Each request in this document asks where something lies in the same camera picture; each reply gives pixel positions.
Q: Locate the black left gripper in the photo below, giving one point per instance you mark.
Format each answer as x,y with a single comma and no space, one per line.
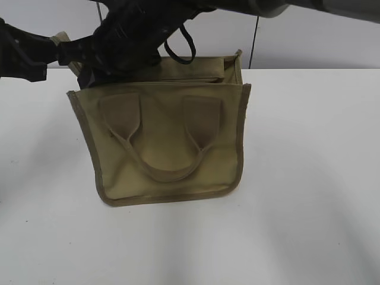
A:
15,64

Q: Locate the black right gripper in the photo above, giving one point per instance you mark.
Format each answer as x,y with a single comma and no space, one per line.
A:
131,32

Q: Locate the yellow canvas tote bag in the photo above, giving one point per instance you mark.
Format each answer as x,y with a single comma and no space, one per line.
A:
173,133

